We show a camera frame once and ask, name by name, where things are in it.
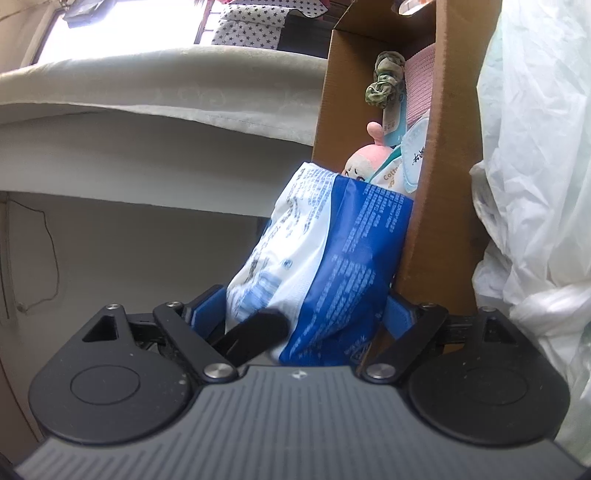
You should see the green white scrunchie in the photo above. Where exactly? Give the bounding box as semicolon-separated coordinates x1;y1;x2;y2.
365;51;408;110

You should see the blue white bandage box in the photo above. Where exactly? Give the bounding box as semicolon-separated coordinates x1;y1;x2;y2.
382;83;409;145

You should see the blue white soft packet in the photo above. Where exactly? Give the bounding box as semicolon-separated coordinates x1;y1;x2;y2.
225;161;414;367

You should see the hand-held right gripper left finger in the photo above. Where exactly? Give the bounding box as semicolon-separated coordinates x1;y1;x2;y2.
83;285;238;383

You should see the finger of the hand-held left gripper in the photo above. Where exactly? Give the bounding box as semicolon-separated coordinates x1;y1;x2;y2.
211;310;291;367

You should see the brown cardboard box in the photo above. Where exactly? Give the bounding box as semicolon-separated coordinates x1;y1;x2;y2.
311;0;503;365

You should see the star patterned cloth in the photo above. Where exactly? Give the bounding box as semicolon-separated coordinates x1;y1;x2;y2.
210;0;333;51

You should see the thin wall cable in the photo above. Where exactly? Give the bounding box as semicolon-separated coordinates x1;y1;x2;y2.
16;203;61;315

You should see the pink plush toy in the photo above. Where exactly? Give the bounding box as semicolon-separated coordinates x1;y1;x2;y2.
342;121;393;183

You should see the white plastic bag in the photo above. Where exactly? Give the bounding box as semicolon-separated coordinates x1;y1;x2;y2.
470;0;591;457

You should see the pale grey cloth cover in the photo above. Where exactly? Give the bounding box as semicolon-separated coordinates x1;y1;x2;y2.
0;46;329;217

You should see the white cotton swab packet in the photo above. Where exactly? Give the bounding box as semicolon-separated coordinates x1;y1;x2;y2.
369;114;431;198

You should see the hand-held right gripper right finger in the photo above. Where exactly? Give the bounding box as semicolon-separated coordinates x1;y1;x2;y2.
362;294;518;383

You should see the pink mesh sponge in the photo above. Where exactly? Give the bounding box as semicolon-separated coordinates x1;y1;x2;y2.
402;44;437;134

